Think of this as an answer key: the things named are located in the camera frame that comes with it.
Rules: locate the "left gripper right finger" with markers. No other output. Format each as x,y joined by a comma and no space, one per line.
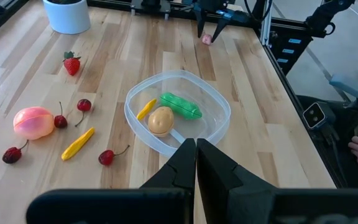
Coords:
228,199

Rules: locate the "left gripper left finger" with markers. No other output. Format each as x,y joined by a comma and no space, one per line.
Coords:
166,199

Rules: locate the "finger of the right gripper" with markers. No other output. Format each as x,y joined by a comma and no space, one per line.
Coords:
221,29
201,21

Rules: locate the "small pink toy piece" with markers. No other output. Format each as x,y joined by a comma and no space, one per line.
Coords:
207,39

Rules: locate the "clear plastic tupperware container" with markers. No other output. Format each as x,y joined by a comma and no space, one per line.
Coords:
216,102

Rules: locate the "red toy cherry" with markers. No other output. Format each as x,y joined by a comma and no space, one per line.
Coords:
84,105
60,121
106,157
11,155

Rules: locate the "tan toy potato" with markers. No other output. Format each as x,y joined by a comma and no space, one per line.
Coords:
161,121

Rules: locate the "green toy pea pod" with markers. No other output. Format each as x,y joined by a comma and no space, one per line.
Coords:
182,106

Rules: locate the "red toy strawberry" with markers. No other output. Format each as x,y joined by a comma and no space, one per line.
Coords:
72,66

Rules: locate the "black box with blue labels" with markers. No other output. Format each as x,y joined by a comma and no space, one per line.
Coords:
291,56

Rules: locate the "white plant pot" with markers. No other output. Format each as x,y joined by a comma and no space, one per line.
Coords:
67,18

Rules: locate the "silver aluminium post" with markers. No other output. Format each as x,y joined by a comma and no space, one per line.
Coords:
266,21

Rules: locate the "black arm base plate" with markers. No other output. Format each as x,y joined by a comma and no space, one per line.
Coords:
135,9

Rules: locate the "grey table-level camera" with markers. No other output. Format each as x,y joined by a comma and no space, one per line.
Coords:
314,115

